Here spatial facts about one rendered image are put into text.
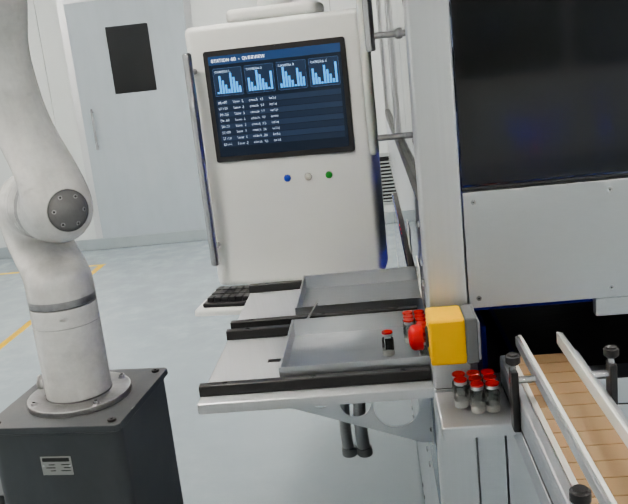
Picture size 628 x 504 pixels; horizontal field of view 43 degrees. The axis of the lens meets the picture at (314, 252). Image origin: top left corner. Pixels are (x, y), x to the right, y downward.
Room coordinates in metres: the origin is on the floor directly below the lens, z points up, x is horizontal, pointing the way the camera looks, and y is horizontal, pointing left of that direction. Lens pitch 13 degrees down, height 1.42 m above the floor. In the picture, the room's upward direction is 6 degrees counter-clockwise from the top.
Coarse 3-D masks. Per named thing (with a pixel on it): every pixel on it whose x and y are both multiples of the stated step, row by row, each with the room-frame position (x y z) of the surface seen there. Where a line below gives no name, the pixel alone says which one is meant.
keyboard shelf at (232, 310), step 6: (234, 306) 2.06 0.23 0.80; (240, 306) 2.06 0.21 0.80; (198, 312) 2.07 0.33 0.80; (204, 312) 2.07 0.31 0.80; (210, 312) 2.06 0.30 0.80; (216, 312) 2.06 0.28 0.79; (222, 312) 2.06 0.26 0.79; (228, 312) 2.05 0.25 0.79; (234, 312) 2.05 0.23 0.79; (240, 312) 2.05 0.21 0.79
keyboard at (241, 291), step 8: (224, 288) 2.17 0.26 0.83; (232, 288) 2.16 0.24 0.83; (240, 288) 2.15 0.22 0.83; (248, 288) 2.15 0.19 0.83; (216, 296) 2.09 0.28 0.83; (224, 296) 2.09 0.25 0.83; (232, 296) 2.08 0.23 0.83; (240, 296) 2.07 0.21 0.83; (248, 296) 2.06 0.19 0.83; (208, 304) 2.08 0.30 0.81; (216, 304) 2.07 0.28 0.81; (224, 304) 2.07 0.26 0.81; (232, 304) 2.06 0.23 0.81; (240, 304) 2.06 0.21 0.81
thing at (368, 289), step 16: (352, 272) 1.88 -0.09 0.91; (368, 272) 1.88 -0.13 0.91; (384, 272) 1.88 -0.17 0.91; (400, 272) 1.87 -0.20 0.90; (304, 288) 1.84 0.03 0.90; (320, 288) 1.88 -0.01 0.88; (336, 288) 1.86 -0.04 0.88; (352, 288) 1.85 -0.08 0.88; (368, 288) 1.83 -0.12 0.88; (384, 288) 1.82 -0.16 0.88; (400, 288) 1.81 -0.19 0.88; (416, 288) 1.79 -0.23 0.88; (304, 304) 1.76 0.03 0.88; (320, 304) 1.75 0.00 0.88; (336, 304) 1.63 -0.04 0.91; (352, 304) 1.63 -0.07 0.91; (368, 304) 1.62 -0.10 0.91; (384, 304) 1.62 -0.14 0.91; (400, 304) 1.62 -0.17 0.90; (416, 304) 1.61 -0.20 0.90
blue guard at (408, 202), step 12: (396, 156) 2.21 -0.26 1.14; (396, 168) 2.30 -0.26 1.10; (396, 180) 2.40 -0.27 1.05; (408, 180) 1.57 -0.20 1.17; (408, 192) 1.61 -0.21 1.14; (408, 204) 1.66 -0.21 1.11; (408, 216) 1.71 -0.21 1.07; (420, 240) 1.29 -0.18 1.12; (420, 252) 1.32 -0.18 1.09; (420, 264) 1.35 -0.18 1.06
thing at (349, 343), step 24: (384, 312) 1.54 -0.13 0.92; (288, 336) 1.46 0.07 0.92; (312, 336) 1.53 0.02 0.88; (336, 336) 1.52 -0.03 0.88; (360, 336) 1.50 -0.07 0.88; (288, 360) 1.41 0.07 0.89; (312, 360) 1.40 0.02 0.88; (336, 360) 1.39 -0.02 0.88; (360, 360) 1.38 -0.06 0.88; (384, 360) 1.28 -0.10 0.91; (408, 360) 1.28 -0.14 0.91
